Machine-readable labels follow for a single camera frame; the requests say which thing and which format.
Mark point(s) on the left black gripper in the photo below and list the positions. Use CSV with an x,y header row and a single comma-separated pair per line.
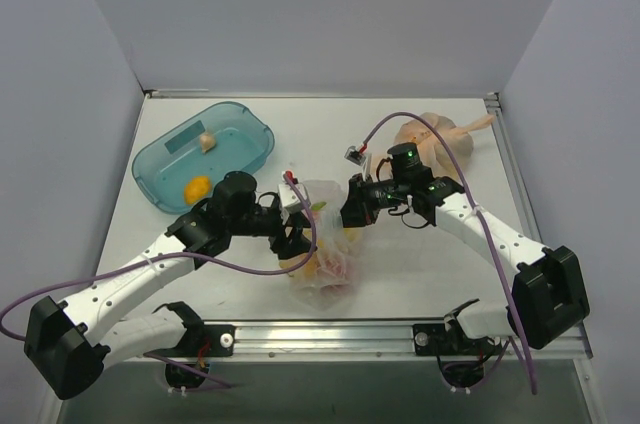
x,y
282,236

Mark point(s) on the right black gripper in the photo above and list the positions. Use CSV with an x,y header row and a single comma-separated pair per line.
x,y
354,206

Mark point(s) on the orange yellow fake mango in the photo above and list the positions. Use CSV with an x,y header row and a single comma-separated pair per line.
x,y
312,268

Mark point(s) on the clear printed plastic bag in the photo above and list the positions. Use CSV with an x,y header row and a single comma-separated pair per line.
x,y
333,242

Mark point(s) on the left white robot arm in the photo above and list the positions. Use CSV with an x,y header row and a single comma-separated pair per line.
x,y
73,340

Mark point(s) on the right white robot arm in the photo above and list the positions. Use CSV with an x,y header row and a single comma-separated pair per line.
x,y
545,290

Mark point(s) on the small orange fake fruit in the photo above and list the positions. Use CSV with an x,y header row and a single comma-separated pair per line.
x,y
197,189

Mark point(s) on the small beige fake garlic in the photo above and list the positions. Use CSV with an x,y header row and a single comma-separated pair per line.
x,y
207,142

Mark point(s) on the teal plastic fruit tray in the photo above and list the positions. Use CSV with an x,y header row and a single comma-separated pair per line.
x,y
163,167

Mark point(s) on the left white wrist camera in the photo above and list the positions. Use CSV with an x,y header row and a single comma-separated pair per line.
x,y
292,194

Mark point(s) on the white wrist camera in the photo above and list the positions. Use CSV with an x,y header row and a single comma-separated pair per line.
x,y
360,156
292,194

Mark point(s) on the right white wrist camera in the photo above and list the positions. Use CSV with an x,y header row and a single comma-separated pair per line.
x,y
360,156

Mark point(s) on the front aluminium rail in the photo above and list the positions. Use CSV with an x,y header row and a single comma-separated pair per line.
x,y
320,341

